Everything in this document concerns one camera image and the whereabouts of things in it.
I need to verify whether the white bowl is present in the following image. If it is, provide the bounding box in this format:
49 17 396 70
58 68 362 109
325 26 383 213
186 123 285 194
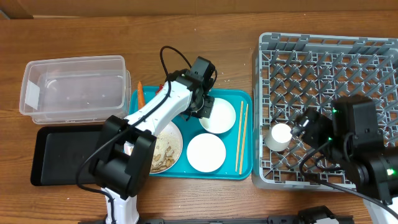
187 133 226 173
199 98 236 134

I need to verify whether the white cup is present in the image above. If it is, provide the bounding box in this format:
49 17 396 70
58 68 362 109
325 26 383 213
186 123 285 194
264 123 292 152

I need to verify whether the wooden chopstick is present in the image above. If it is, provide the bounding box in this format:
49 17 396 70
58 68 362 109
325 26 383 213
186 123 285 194
235 101 244 172
239 104 249 175

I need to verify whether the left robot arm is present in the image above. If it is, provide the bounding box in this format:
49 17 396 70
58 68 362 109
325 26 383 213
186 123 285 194
75 57 217 223

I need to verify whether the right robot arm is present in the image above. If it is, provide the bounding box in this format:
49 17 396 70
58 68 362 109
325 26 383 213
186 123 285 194
291 95 397 223

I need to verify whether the grey dishwasher rack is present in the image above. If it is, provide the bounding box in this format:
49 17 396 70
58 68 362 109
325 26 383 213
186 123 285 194
252 32 397 190

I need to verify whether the red snack wrapper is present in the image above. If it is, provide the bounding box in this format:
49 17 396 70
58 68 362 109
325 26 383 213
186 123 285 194
155 85 164 95

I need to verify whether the plate with peanuts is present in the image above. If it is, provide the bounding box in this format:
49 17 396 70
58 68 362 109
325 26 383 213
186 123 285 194
150 122 183 174

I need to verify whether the orange carrot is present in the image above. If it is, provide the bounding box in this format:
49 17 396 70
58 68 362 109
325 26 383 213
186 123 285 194
137 82 146 110

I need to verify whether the clear plastic bin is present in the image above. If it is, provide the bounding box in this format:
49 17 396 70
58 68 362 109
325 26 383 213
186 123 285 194
19 55 131 124

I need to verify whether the black plastic bin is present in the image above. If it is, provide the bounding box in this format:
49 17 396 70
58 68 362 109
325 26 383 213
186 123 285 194
30 124 102 186

